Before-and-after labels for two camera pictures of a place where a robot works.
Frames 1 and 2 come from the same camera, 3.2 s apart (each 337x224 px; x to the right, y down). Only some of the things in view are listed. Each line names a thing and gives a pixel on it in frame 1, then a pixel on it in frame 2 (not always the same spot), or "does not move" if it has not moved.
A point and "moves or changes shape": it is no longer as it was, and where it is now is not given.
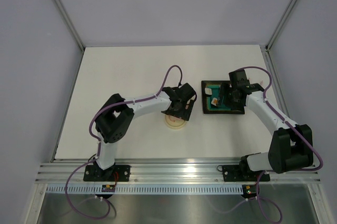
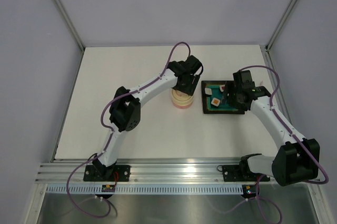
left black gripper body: [181, 112] -> [188, 87]
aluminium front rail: [164, 171] does not move
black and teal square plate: [207, 107] does not move
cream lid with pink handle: [174, 122] moves or changes shape
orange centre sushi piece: [214, 101] does not move
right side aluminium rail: [281, 99] does not move
